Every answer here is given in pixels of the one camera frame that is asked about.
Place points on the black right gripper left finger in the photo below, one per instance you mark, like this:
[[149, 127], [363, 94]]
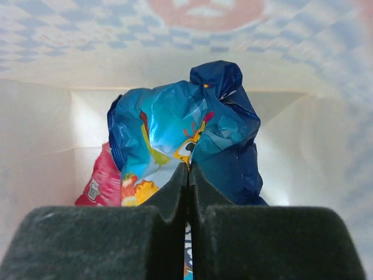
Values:
[[103, 242]]

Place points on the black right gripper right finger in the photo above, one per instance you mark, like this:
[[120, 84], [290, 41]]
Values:
[[274, 242]]

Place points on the blue colourful snack bag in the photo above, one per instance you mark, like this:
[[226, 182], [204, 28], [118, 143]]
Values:
[[188, 161]]

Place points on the blue checkered paper bag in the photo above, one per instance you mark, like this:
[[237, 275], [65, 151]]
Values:
[[306, 65]]

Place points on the red small snack packet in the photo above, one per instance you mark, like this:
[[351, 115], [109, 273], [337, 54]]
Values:
[[103, 188]]

